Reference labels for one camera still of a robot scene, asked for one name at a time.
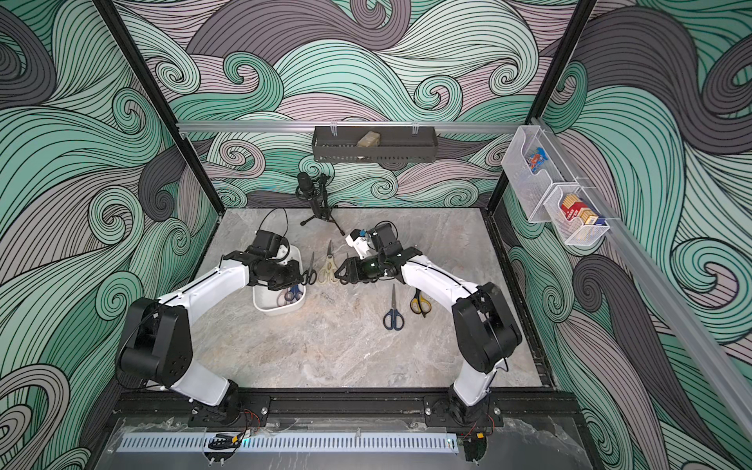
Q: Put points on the dark teal handled scissors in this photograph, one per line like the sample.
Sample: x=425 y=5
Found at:
x=393 y=320

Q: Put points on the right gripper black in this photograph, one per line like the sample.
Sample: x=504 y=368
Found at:
x=355 y=270

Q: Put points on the clear wall bin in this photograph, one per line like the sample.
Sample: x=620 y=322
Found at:
x=531 y=189
x=573 y=233

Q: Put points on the pink handled scissors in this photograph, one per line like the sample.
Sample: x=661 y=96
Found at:
x=286 y=298

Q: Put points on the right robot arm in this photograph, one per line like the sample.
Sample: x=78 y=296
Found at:
x=487 y=333

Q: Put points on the blue handled scissors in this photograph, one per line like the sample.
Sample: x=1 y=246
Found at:
x=297 y=289

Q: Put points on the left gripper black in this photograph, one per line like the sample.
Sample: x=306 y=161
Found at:
x=294 y=278

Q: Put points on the yellow handled scissors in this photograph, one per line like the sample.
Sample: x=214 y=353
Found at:
x=419 y=305

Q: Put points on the red yellow boxes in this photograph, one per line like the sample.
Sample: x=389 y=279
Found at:
x=573 y=207

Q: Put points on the clear wall bin lower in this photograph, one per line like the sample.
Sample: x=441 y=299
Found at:
x=573 y=233

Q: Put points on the black microphone on tripod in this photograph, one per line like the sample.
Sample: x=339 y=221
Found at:
x=313 y=190

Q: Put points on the aluminium wall rail back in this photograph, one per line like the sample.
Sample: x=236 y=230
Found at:
x=265 y=125

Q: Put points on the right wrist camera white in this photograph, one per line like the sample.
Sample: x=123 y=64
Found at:
x=382 y=239

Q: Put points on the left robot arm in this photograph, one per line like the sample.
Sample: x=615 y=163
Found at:
x=157 y=345

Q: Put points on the clear wall bin upper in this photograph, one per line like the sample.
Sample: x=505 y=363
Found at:
x=531 y=189

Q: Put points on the beige block in tray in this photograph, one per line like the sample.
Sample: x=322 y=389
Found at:
x=370 y=140

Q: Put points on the blue red packet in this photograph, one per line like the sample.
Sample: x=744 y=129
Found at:
x=536 y=160

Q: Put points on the cream handled scissors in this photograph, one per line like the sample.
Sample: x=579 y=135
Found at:
x=327 y=272

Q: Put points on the black wall shelf tray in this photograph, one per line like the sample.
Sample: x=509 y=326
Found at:
x=382 y=145

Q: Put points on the white plastic storage box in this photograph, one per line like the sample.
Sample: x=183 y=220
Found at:
x=272 y=303

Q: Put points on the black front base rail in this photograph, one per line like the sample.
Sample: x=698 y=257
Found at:
x=433 y=407

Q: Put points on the white perforated cable duct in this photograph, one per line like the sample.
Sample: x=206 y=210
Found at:
x=307 y=443

